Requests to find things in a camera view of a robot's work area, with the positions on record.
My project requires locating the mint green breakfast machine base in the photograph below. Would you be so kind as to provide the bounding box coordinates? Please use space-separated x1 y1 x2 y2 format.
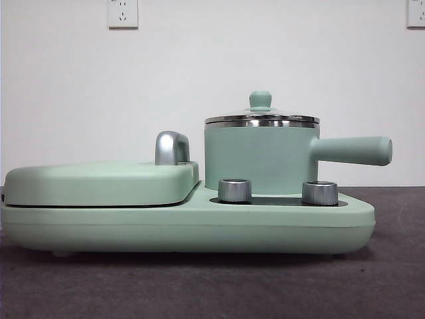
0 179 376 259

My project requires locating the white wall socket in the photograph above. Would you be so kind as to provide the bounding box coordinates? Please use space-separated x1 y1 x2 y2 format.
106 0 139 29
406 0 425 29

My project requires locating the mint green pot with handle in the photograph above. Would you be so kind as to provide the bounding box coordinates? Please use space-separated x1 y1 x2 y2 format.
203 118 394 196

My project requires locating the chrome griddle cover handle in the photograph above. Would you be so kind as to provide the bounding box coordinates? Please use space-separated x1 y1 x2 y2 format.
154 130 191 166

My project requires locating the silver control knob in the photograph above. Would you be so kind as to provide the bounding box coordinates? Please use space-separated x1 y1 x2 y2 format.
217 178 252 204
301 181 339 205

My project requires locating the mint green griddle cover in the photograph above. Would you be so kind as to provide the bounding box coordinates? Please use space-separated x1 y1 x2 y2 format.
3 159 201 207

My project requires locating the glass pot lid green knob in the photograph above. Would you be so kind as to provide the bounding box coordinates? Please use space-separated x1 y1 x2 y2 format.
203 90 321 125

